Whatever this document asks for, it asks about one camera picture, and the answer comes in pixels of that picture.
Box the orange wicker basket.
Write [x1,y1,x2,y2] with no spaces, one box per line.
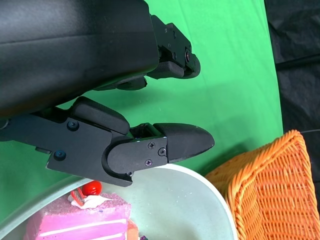
[204,129,320,240]

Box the pink cake slice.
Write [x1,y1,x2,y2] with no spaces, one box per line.
[23,180,132,240]

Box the grey-green round bowl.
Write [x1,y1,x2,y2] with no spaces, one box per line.
[0,163,238,240]

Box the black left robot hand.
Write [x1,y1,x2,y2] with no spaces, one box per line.
[0,0,216,188]

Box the green tablecloth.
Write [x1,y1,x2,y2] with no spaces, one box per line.
[0,0,285,223]

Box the orange striped ring bread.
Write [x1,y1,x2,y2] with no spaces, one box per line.
[126,219,140,240]

